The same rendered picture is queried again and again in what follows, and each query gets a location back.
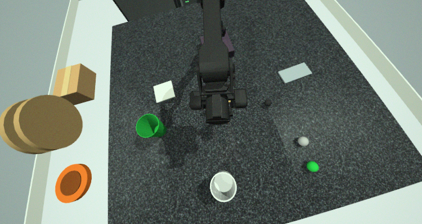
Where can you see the white square block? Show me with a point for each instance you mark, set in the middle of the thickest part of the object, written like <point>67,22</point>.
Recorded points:
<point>164,91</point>

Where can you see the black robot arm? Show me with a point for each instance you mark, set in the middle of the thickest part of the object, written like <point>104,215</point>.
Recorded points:
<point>214,65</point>

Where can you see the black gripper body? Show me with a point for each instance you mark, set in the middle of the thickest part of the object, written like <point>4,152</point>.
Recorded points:
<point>239,97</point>

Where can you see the white cup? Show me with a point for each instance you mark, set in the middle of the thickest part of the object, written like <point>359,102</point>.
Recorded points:
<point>223,186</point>

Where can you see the green cup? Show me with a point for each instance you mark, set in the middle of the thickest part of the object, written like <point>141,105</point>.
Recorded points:
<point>150,126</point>

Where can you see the white ball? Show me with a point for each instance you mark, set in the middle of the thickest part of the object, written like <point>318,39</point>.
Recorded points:
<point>303,141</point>

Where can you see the green ball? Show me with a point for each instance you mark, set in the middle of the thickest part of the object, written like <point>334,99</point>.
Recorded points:
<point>312,166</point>

